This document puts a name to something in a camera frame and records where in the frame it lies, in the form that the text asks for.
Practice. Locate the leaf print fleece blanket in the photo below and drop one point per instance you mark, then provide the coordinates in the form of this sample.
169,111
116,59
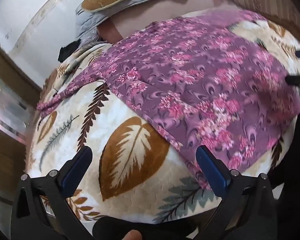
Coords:
130,187

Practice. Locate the pink bolster pillow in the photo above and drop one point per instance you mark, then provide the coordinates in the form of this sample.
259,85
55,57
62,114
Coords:
152,12

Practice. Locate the purple floral garment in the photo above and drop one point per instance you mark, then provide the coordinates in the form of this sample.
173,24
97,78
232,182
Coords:
190,85

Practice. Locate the striped beige headboard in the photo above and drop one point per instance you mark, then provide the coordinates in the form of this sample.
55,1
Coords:
272,0

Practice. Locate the brown wooden trim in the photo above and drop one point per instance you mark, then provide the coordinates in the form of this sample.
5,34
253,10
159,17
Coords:
17,72

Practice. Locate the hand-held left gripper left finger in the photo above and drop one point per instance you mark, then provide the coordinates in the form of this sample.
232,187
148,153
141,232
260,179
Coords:
73,170

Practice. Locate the small black item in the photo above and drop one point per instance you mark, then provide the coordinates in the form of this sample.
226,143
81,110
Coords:
67,51

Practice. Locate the person's left hand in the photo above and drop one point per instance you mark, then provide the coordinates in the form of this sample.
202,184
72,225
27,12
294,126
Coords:
132,235

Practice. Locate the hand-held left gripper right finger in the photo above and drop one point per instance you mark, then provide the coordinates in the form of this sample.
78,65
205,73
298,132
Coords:
215,172

